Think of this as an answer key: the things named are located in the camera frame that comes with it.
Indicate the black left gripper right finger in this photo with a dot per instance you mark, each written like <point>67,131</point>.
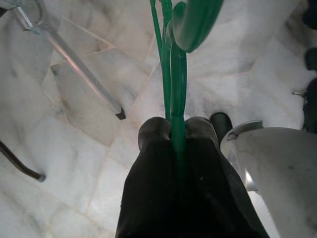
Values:
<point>208,183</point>

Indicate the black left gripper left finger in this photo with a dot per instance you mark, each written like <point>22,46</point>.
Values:
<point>151,178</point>

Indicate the green plastic hanger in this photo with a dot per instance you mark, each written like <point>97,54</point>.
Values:
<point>177,86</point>

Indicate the black fonemax print t-shirt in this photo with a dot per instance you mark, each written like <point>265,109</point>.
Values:
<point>312,106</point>

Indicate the marble top folding table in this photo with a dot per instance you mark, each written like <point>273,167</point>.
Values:
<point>24,171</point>

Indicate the silver metal clothes rack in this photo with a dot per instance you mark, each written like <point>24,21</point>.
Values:
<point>81,67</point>

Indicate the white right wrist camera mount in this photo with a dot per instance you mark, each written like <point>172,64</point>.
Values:
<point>284,173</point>

